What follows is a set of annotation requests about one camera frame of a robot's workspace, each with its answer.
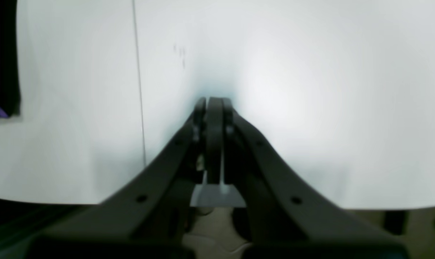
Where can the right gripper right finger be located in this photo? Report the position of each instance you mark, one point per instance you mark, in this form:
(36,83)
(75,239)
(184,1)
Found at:
(287,218)

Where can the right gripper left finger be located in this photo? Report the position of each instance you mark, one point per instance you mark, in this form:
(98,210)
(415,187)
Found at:
(146,218)

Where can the black T-shirt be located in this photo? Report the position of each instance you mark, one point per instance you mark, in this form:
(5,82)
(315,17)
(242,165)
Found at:
(10,96)

